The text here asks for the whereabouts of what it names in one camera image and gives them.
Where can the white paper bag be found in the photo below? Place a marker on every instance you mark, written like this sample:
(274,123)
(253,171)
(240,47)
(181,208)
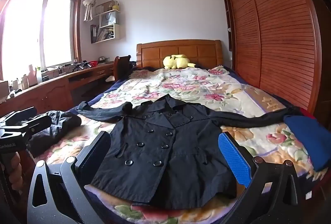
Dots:
(108,18)

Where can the white wall shelf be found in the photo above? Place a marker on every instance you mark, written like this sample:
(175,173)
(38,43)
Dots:
(117,32)

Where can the wooden bed headboard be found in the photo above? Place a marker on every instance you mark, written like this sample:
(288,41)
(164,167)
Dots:
(181,50)

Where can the wooden chair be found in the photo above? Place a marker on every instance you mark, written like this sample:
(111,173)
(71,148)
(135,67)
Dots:
(122,66)

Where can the row of books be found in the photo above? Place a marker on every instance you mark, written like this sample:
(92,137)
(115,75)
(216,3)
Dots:
(103,33)

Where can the black double-breasted coat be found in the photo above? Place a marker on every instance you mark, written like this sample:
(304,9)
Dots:
(168,151)

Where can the red basket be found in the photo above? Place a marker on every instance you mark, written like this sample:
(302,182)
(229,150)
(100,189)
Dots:
(93,63)

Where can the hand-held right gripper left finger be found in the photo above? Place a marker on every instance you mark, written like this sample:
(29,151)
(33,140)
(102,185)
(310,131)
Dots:
(95,154)

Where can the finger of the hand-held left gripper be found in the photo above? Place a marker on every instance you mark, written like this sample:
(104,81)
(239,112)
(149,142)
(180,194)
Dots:
(20,116)
(38,125)

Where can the black camera rig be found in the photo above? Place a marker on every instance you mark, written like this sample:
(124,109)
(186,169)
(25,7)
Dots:
(80,66)

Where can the yellow plush toy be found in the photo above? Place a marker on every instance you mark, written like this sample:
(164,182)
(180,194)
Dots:
(175,61)

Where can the cardboard box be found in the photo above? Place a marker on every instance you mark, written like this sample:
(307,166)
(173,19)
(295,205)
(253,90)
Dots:
(108,5)

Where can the floral blanket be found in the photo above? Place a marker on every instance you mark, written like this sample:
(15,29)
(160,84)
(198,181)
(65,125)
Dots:
(196,94)

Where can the folded black garment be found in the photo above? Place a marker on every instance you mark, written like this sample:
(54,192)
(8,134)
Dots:
(59,125)

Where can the wooden louvred wardrobe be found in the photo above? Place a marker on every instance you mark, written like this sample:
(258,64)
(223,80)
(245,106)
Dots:
(271,32)

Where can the beige bottle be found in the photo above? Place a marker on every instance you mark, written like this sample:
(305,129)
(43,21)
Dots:
(32,75)

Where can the window with wooden frame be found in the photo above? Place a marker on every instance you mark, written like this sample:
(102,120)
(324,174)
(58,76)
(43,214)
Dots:
(51,32)

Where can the blue folded cloth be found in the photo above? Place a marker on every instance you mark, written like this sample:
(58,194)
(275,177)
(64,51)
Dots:
(307,141)

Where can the tied white curtain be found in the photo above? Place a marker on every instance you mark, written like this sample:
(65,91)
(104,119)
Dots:
(89,4)

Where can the person's left hand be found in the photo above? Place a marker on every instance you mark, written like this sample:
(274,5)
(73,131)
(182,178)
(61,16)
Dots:
(15,165)

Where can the red cloth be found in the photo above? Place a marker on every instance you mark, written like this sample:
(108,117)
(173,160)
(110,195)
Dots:
(307,114)

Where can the long wooden desk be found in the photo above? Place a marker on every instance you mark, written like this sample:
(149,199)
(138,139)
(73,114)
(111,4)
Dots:
(51,94)

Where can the metal bowl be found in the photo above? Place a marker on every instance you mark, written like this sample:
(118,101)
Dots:
(103,59)

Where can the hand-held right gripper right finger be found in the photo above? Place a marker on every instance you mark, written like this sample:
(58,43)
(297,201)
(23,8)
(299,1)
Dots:
(232,156)

